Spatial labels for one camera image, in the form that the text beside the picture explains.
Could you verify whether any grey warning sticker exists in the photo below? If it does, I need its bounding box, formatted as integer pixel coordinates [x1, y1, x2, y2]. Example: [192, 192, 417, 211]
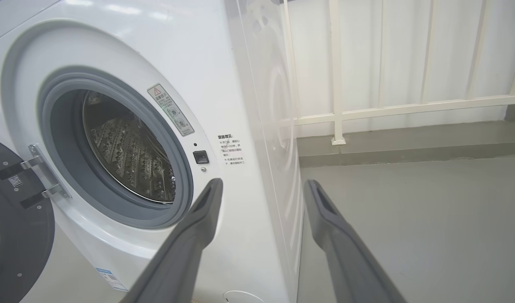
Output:
[147, 83, 195, 137]

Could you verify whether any white front-load washing machine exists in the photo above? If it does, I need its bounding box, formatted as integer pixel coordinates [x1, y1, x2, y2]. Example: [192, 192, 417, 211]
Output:
[0, 0, 304, 303]

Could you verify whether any round dark glass washer door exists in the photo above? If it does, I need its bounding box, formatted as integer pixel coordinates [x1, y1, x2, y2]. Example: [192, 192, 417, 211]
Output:
[0, 136, 56, 303]

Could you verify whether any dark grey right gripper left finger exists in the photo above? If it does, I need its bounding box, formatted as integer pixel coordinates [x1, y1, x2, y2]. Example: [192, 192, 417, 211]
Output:
[121, 178, 223, 303]

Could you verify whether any perforated steel washer drum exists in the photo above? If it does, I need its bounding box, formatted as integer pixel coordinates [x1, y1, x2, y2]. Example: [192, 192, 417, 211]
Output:
[82, 89, 176, 205]

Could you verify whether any round white filter cover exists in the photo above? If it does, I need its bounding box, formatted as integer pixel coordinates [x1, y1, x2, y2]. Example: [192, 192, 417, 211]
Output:
[223, 290, 264, 303]

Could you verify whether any blue energy label sticker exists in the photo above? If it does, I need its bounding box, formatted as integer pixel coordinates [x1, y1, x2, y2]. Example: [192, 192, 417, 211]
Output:
[96, 267, 129, 292]

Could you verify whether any white metal railing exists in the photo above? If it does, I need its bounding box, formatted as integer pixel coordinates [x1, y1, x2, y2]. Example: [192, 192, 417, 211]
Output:
[283, 0, 515, 146]

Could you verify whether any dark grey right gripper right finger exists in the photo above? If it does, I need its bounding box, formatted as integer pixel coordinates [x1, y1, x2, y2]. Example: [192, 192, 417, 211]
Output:
[304, 180, 407, 303]

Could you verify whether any grey rubber door gasket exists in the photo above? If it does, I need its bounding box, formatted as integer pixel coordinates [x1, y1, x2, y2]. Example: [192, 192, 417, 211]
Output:
[38, 66, 194, 230]

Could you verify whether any silver door hinge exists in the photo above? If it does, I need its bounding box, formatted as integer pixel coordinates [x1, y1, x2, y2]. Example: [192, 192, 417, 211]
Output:
[20, 143, 69, 200]

